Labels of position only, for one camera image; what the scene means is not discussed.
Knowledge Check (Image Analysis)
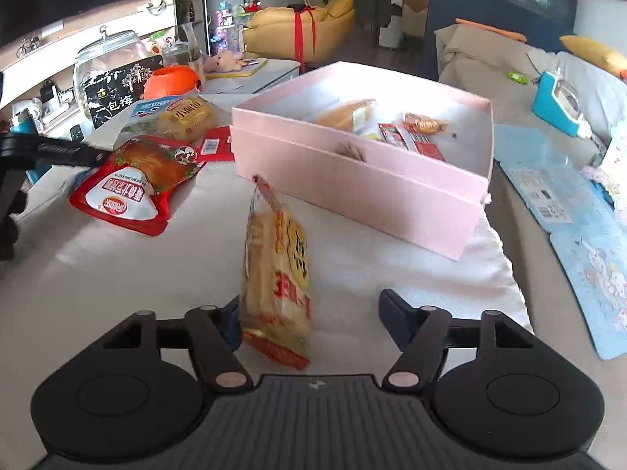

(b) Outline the red roast duck pouch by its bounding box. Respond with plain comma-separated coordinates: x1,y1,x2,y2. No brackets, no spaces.
69,135,204,237

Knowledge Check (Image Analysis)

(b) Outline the blue green-bean snack bag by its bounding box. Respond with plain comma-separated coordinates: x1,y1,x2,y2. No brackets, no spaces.
116,97,185,145

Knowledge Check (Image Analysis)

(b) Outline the yellow small bread pack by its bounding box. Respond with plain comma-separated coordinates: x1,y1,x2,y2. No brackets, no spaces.
155,97,218,143

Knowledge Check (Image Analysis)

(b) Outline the red snack packet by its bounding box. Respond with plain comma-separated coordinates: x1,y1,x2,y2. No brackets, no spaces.
199,126,235,163

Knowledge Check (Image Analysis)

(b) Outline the wafer biscuit pack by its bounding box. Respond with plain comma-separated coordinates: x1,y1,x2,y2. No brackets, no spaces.
378,123,444,161

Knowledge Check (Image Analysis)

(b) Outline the orange clear snack packet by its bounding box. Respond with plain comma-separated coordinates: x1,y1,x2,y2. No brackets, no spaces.
403,114,448,135

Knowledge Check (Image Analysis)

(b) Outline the clear sausage bread pack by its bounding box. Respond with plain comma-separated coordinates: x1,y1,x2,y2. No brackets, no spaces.
313,100,374,133

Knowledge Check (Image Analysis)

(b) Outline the black gloved hand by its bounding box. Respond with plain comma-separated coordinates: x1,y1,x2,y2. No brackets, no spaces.
0,190,28,261

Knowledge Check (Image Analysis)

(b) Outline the teal water bottle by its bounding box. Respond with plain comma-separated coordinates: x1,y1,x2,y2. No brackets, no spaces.
9,110,51,186

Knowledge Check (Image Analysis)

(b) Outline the black gift bag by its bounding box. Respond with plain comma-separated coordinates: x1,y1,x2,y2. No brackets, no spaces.
80,55,164,130

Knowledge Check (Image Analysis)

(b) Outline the glass jar with lid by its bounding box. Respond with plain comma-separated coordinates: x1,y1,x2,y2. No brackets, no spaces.
72,25,148,120

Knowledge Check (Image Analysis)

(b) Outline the orange pumpkin bucket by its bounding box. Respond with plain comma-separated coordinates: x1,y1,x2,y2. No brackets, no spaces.
142,65,201,100

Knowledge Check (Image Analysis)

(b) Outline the pink cardboard box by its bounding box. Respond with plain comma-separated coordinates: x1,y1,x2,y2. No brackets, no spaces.
230,61,494,260

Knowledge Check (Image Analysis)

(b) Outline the light blue puzzle mat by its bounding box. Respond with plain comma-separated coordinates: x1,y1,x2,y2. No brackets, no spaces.
494,125,626,360

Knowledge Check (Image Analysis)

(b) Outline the pink plush toy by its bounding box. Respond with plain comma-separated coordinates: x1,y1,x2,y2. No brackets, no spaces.
203,50,246,73

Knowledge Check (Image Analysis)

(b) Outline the grey covered sofa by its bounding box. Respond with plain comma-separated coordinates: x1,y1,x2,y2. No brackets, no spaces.
435,24,626,166

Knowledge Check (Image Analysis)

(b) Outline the yellow armchair with ribbon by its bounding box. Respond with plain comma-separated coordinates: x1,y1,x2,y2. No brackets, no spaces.
242,0,356,65

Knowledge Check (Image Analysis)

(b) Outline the yellow pillow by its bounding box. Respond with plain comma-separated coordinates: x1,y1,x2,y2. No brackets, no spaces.
560,35,627,81

